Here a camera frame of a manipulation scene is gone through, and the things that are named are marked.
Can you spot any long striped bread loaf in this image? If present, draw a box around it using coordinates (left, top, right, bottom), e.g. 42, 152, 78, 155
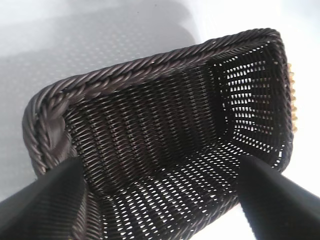
286, 62, 299, 133

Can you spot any dark brown wicker basket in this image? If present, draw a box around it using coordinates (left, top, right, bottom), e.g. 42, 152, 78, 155
21, 27, 294, 240

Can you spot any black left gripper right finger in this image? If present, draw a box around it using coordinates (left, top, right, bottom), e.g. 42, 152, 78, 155
235, 154, 320, 240

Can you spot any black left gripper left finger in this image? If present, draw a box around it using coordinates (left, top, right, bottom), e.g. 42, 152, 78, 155
0, 156, 88, 240

